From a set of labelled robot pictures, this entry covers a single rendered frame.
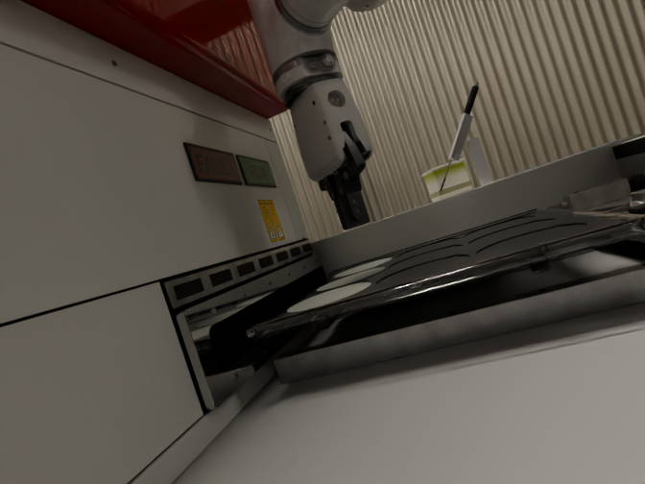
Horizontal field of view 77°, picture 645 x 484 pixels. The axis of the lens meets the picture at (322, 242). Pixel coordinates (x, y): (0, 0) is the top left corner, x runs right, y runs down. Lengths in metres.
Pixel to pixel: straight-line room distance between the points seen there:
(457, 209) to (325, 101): 0.37
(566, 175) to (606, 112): 1.75
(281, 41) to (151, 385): 0.38
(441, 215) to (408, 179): 1.69
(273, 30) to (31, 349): 0.40
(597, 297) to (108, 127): 0.47
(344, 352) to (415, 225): 0.37
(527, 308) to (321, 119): 0.29
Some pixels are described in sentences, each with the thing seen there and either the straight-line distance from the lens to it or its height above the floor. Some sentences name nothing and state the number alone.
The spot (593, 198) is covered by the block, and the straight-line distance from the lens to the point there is 0.75.
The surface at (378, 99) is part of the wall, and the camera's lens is 2.53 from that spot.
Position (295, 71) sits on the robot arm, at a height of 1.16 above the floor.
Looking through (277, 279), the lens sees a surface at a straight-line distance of 0.59.
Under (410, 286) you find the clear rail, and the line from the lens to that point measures 0.37.
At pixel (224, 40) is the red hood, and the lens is 0.65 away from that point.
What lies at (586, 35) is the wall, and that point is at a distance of 2.59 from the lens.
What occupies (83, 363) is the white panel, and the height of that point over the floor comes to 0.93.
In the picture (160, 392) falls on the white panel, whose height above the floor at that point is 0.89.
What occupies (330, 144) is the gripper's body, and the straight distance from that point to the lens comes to 0.48.
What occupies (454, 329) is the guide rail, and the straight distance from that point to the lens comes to 0.44.
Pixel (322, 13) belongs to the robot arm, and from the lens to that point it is 0.50.
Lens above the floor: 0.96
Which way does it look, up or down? level
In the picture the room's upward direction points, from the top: 18 degrees counter-clockwise
